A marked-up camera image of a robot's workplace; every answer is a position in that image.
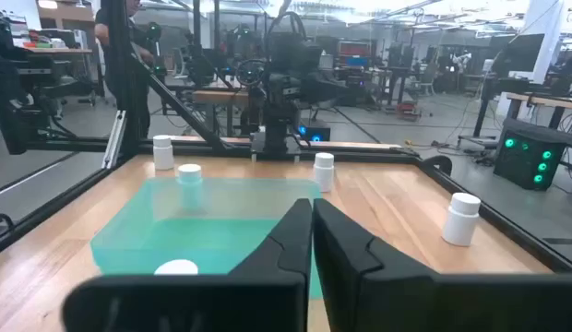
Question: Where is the wooden desk with black legs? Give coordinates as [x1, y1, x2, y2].
[472, 76, 572, 139]

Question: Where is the silver aluminium extrusion bar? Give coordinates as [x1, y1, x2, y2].
[101, 109, 128, 170]

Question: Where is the brown wooden cabinet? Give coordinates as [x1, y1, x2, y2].
[35, 0, 96, 29]

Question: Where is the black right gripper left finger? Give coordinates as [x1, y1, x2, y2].
[60, 197, 314, 332]

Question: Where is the black cable loop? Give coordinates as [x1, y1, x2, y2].
[422, 154, 454, 177]

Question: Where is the black computer with green lights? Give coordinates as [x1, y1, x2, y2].
[492, 131, 567, 192]

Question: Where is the person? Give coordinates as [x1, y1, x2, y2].
[93, 0, 154, 139]

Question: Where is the black computer monitor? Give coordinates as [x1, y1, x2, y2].
[491, 32, 545, 79]

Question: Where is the translucent green plastic basket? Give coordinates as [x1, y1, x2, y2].
[89, 177, 325, 300]

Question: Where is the black computer with blue lights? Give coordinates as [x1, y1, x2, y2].
[295, 118, 332, 143]

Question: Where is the black workstation equipment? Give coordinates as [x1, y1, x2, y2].
[0, 11, 42, 156]

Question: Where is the white pill bottle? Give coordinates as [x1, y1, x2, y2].
[313, 152, 336, 194]
[176, 163, 205, 213]
[441, 192, 483, 247]
[152, 134, 175, 172]
[153, 258, 199, 277]

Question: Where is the black office chair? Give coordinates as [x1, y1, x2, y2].
[34, 64, 102, 107]

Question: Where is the red tool cabinet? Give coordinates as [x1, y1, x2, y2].
[337, 40, 373, 70]

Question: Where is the wooden workbench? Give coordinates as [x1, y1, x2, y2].
[163, 76, 250, 137]

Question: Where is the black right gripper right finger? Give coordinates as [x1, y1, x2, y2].
[312, 197, 572, 332]

